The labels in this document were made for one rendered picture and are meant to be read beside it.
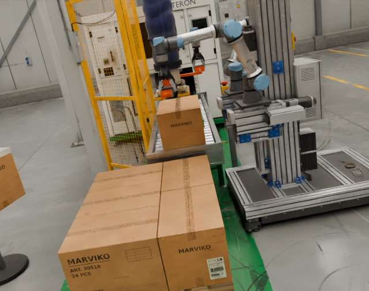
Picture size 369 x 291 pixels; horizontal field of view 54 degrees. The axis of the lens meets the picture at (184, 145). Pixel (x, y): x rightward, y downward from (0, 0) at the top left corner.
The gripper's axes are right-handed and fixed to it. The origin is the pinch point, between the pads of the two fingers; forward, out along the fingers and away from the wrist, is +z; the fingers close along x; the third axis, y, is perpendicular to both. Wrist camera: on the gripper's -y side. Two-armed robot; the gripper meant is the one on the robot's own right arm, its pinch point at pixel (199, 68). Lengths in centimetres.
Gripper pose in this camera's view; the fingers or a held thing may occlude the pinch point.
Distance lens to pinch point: 332.9
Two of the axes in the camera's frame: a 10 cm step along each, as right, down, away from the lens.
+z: 1.6, 9.3, 3.3
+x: 9.9, -1.6, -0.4
